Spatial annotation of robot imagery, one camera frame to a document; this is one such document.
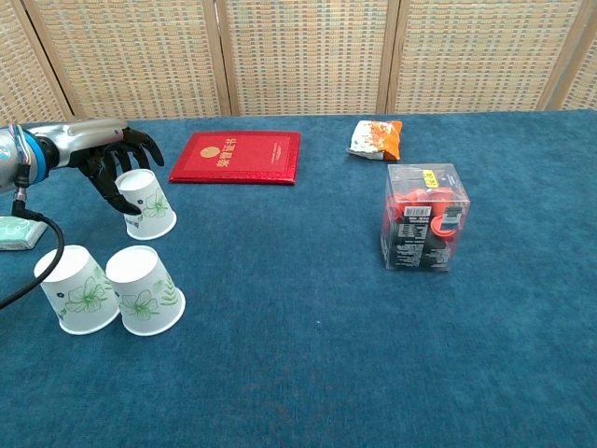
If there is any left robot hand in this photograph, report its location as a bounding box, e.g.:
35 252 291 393
48 118 166 217

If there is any white floral paper cup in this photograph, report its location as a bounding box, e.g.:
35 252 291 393
105 245 187 338
34 245 121 336
115 168 178 242

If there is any green tissue pack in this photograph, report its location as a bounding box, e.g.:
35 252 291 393
0 215 49 252

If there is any red certificate folder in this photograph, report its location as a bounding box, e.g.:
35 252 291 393
168 131 302 187

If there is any woven wooden folding screen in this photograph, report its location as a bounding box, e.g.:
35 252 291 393
0 0 597 128

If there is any orange white snack packet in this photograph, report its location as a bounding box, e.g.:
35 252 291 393
345 119 404 162

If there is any blue tablecloth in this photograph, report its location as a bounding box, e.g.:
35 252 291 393
0 107 597 448

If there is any clear plastic product box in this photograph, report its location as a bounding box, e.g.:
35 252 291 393
380 162 471 273

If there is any black cable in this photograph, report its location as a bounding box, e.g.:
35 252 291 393
0 184 65 311

